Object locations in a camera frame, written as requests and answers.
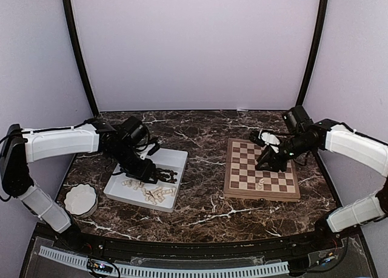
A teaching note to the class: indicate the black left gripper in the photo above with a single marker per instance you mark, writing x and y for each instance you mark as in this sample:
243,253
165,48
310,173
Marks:
143,173

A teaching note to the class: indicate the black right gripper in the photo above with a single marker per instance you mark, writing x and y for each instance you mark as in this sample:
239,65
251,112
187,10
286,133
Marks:
274,160

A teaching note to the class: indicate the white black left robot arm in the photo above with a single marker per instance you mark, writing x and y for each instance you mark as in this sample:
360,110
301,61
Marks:
20,147

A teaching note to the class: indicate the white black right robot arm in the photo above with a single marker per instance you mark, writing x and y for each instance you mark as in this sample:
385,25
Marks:
348,153

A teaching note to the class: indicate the dark brown chess piece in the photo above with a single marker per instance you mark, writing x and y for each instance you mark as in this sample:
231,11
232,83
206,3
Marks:
166,172
167,179

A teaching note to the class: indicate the cream white chess piece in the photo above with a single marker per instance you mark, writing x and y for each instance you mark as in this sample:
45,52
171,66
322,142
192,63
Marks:
154,199
134,184
166,191

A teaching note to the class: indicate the wooden chess board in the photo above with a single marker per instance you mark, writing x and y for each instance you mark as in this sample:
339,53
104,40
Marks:
241,176

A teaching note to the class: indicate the white scalloped ceramic bowl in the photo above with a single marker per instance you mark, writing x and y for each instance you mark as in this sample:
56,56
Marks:
81,201

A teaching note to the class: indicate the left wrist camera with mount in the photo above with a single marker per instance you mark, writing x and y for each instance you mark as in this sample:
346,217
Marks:
148,149

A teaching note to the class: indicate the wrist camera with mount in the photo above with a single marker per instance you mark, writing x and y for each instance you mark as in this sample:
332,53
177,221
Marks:
148,149
264,138

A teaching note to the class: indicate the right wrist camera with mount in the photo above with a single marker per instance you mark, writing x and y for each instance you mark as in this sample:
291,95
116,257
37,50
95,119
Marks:
264,138

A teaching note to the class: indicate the black curved front rail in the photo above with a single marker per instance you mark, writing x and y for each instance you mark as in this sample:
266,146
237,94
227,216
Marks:
116,238

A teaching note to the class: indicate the white slotted cable duct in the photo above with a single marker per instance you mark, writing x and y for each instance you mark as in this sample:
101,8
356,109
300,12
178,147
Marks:
160,268

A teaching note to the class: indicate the black right frame post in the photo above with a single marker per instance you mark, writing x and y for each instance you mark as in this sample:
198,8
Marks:
316,39

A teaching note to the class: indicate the black frame post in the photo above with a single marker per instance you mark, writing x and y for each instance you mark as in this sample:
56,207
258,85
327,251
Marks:
76,47
316,39

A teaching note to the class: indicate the black left frame post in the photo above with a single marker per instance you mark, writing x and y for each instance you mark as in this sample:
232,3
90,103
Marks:
76,47

